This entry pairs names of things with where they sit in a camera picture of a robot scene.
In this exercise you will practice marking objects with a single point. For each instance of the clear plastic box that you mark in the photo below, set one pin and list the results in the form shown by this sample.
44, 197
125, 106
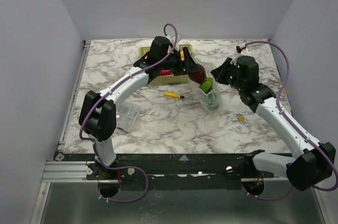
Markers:
126, 116

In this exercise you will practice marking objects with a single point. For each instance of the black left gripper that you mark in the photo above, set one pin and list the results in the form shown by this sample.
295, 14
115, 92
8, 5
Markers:
187, 66

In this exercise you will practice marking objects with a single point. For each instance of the yellow banana upper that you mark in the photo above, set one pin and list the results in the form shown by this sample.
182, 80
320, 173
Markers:
182, 55

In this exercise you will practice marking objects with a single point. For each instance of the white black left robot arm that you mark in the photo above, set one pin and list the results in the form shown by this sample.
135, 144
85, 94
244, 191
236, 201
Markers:
98, 113

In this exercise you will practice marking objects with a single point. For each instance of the small yellow blue clip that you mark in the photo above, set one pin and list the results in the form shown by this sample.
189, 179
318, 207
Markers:
241, 118

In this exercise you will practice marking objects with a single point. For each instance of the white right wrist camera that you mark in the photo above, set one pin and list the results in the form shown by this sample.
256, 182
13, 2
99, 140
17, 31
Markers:
242, 50

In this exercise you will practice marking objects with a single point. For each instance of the dark red apple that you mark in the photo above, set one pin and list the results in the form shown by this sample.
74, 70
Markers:
198, 77

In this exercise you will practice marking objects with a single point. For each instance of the beige perforated plastic basket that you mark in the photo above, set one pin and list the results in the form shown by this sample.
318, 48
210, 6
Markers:
168, 79

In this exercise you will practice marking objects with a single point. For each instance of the green striped watermelon toy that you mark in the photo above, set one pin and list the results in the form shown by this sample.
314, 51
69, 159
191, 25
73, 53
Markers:
207, 85

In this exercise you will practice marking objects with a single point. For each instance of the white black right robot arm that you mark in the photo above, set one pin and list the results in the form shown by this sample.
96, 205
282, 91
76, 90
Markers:
311, 161

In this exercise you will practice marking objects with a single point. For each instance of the clear zip top bag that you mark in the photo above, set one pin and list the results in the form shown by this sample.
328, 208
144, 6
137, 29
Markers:
201, 96

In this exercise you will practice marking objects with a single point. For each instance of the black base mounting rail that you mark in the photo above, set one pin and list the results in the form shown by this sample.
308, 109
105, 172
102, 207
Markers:
164, 171

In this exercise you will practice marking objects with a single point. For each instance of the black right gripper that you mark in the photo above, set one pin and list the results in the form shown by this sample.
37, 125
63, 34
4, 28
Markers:
225, 70

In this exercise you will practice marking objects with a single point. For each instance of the red tomato toy middle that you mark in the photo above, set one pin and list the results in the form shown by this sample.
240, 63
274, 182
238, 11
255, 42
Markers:
165, 72

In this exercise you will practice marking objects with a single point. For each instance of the green bell pepper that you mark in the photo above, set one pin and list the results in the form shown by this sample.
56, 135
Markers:
212, 101

